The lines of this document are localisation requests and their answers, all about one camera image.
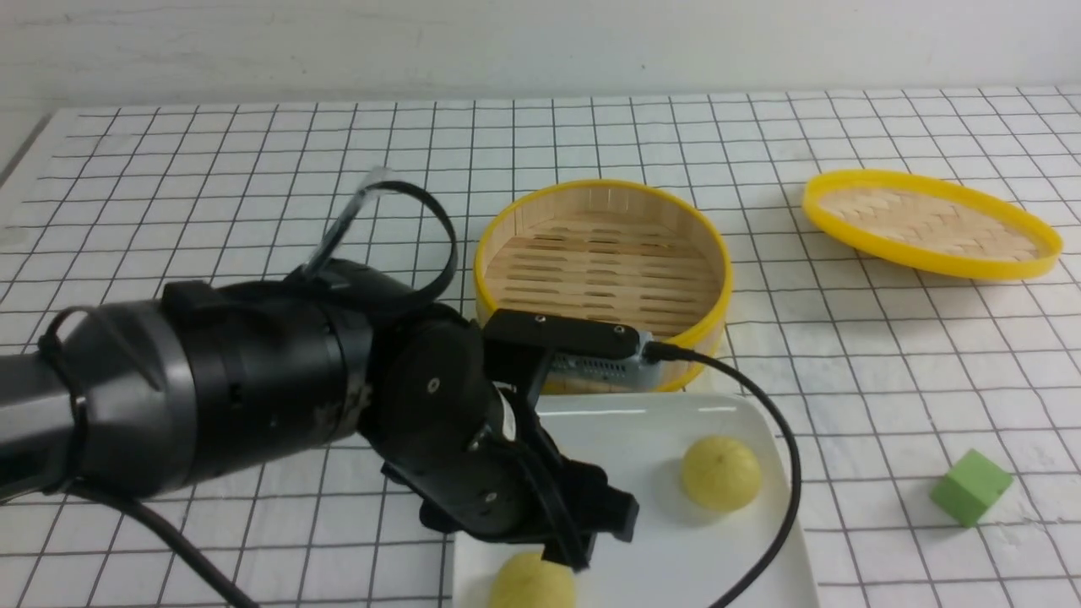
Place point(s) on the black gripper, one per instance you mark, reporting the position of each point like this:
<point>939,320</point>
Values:
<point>453,417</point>

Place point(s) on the yellow-green steamed bun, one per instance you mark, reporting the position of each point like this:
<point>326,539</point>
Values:
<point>527,580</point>

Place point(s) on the yellow steamed bun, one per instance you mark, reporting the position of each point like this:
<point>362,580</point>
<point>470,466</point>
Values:
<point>720,473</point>

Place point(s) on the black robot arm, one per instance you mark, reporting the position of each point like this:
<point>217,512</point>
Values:
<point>148,397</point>

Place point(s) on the yellow rimmed bamboo steamer basket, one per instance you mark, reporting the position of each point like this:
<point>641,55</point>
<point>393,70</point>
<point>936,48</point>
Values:
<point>609,251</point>

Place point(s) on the green foam cube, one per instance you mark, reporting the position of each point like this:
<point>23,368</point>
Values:
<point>972,487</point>

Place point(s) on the yellow rimmed bamboo steamer lid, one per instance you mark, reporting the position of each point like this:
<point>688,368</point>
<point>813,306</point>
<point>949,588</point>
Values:
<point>931,225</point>

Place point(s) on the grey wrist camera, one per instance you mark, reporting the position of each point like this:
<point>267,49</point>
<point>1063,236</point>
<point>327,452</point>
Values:
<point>583,350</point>

